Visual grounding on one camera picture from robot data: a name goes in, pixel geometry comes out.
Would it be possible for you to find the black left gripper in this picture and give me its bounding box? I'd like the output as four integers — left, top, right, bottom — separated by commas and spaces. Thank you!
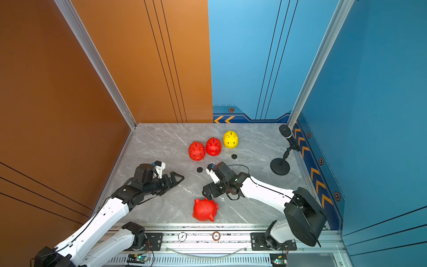
143, 171, 185, 196

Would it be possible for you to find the red piggy bank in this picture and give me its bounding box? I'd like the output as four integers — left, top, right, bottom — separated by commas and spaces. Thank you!
192, 198, 219, 222
189, 141, 206, 161
205, 138, 222, 156

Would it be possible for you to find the yellow piggy bank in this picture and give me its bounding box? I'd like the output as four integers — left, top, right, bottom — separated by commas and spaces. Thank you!
223, 131, 239, 149

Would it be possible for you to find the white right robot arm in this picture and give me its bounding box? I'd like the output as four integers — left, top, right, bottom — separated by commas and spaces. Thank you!
202, 162, 327, 250

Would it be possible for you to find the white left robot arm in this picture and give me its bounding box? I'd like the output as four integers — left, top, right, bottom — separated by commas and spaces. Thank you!
34, 161, 185, 267

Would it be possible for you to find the green circuit board left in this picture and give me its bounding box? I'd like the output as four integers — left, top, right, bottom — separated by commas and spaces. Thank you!
126, 254, 150, 264

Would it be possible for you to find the green circuit board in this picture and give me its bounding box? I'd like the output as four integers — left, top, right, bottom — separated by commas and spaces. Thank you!
269, 254, 288, 267
126, 254, 150, 264

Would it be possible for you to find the green circuit board right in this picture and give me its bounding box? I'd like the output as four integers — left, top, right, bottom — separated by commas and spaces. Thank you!
269, 254, 288, 267

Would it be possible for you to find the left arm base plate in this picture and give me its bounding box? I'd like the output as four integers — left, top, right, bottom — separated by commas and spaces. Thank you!
125, 233, 163, 252

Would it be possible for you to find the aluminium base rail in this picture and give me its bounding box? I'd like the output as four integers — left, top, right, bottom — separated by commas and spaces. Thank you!
98, 224, 351, 267

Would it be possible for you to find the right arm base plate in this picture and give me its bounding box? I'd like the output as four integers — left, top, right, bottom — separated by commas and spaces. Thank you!
250, 233, 297, 251

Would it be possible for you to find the aluminium corner post left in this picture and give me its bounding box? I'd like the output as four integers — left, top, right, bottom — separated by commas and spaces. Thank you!
54, 0, 137, 130

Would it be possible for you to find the aluminium corner post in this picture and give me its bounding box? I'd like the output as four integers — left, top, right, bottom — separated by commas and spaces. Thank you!
288, 0, 355, 129
54, 0, 137, 130

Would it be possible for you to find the aluminium corner post right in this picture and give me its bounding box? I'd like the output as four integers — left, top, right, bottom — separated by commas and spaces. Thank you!
288, 0, 355, 129

